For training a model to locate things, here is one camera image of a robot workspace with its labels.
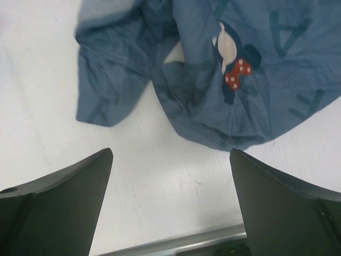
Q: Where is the aluminium mounting rail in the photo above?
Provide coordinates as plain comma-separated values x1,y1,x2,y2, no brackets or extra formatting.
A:
106,224,247,255

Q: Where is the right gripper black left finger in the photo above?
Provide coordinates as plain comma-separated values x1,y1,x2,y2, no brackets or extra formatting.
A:
1,148,113,255

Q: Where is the blue patterned pillowcase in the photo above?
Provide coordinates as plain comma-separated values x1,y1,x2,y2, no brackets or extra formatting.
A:
75,1,340,151

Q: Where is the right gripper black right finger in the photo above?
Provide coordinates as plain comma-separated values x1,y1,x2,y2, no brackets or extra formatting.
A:
230,149,340,255

